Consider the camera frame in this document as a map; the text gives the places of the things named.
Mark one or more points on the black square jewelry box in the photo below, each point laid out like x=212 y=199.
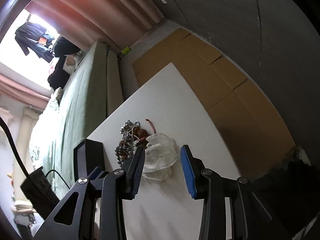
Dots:
x=86 y=157

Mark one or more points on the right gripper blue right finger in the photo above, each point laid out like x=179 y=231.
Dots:
x=195 y=174

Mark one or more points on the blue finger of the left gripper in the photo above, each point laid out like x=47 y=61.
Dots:
x=98 y=173

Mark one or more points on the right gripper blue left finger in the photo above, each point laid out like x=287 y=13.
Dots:
x=134 y=169

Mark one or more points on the white organza pouch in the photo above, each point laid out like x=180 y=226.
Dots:
x=160 y=155

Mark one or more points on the green white duvet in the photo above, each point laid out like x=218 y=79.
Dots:
x=42 y=144

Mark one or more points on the green object on floor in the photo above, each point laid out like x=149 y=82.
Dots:
x=125 y=51

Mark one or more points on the bed with green sheet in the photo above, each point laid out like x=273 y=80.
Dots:
x=92 y=93

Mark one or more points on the pink curtain right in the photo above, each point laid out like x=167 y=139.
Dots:
x=119 y=23

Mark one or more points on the dark hanging clothes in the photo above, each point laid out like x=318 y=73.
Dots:
x=35 y=37

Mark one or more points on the pink curtain left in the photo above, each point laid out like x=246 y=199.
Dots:
x=23 y=94

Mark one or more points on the pink curtain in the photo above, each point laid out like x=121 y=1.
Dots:
x=23 y=94
x=119 y=23

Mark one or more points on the beige headboard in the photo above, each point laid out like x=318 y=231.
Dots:
x=28 y=121

